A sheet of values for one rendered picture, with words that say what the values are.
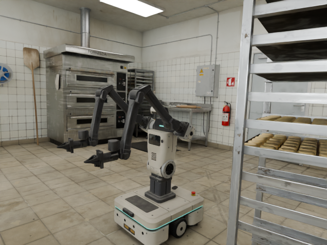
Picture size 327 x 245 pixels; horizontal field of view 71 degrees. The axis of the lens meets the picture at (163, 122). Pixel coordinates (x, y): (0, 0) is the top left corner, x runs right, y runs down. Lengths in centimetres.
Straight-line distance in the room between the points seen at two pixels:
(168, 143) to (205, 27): 426
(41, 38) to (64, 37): 50
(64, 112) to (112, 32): 283
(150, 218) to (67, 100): 349
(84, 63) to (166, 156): 354
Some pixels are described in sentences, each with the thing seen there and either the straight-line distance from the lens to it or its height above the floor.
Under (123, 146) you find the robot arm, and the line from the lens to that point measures 143.
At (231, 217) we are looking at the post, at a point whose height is 73.
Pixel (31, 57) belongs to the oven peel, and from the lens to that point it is 571.
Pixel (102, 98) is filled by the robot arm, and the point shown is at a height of 110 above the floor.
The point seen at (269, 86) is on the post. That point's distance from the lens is 123.
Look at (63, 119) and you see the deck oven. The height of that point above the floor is 60.
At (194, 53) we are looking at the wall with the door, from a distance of 582.
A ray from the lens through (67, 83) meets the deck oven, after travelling 484.
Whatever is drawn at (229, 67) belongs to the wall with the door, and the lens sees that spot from 522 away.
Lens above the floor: 113
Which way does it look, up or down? 7 degrees down
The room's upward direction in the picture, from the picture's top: 2 degrees clockwise
